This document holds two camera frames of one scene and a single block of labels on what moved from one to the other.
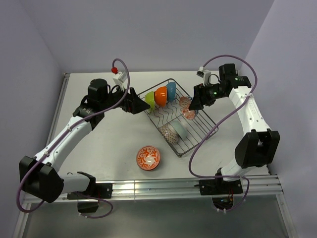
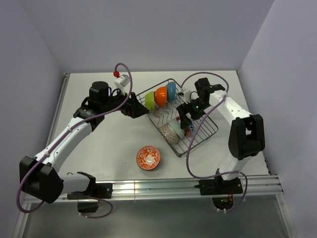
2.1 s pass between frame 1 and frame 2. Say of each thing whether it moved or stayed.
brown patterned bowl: stayed
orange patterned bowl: moved
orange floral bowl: stayed
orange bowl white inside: stayed
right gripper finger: moved
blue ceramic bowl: stayed
